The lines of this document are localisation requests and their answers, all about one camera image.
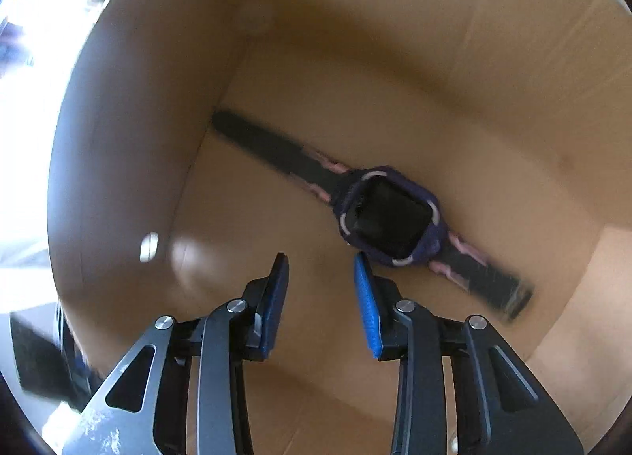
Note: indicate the purple and pink smart watch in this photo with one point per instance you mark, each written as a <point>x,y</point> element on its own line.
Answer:
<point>385,218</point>

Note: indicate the brown cardboard box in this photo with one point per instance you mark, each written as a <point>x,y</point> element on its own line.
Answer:
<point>395,89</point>

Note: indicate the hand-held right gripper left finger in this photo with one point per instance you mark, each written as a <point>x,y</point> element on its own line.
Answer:
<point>274,309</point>

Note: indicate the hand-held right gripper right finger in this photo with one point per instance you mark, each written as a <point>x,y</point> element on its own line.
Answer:
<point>368,309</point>

